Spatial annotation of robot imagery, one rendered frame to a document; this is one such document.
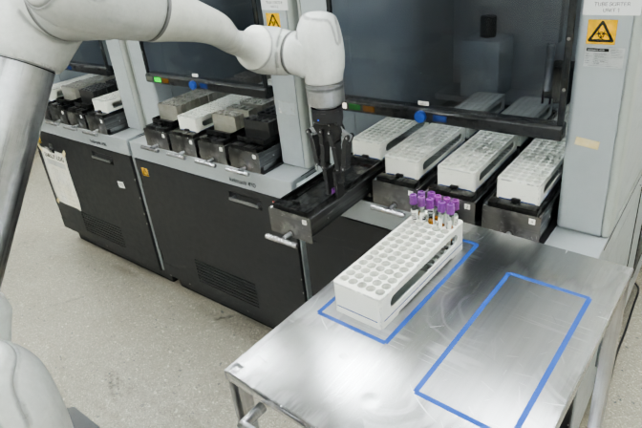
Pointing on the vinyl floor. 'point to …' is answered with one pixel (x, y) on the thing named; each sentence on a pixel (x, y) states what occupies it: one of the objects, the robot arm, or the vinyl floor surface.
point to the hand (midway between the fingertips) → (333, 181)
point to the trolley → (448, 347)
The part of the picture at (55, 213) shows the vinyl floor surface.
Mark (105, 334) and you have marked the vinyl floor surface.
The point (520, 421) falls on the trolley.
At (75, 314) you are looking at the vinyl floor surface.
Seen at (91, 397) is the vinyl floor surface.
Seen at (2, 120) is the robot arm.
